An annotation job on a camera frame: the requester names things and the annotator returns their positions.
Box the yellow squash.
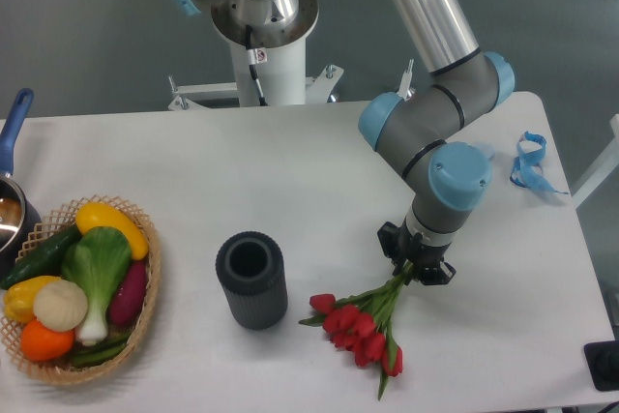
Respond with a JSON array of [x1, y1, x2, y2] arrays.
[[74, 201, 150, 261]]

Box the woven wicker basket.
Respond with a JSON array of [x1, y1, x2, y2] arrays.
[[1, 195, 162, 385]]

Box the green beans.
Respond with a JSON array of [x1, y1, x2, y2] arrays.
[[69, 332, 130, 369]]

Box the yellow bell pepper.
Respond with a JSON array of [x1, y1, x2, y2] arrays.
[[3, 276, 61, 324]]

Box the black device at edge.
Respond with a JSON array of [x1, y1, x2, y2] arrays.
[[583, 340, 618, 392]]

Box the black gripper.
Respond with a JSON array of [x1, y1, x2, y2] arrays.
[[377, 220, 457, 286]]

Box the black cable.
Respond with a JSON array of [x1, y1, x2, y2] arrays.
[[244, 24, 269, 107]]

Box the crumpled blue ribbon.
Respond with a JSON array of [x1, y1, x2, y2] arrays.
[[510, 132, 568, 195]]

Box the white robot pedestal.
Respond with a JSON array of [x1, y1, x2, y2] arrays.
[[168, 40, 344, 110]]

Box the blue handled saucepan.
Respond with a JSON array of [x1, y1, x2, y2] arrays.
[[1, 88, 41, 279]]

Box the dark green cucumber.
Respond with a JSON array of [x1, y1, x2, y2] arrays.
[[1, 224, 81, 290]]

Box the white garlic bulb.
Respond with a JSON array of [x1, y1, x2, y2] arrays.
[[33, 280, 88, 332]]

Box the purple sweet potato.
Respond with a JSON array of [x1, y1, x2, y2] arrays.
[[108, 261, 147, 327]]

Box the red tulip bouquet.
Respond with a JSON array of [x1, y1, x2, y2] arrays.
[[299, 264, 413, 399]]

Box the orange fruit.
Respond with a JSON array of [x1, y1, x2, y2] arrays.
[[20, 319, 74, 362]]

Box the green bok choy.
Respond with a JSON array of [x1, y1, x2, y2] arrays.
[[61, 226, 132, 346]]

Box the dark grey ribbed vase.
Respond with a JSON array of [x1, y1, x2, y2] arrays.
[[216, 231, 288, 331]]

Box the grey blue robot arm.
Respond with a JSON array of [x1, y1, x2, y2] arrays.
[[176, 0, 515, 285]]

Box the white frame bar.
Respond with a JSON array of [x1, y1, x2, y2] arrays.
[[572, 114, 618, 209]]

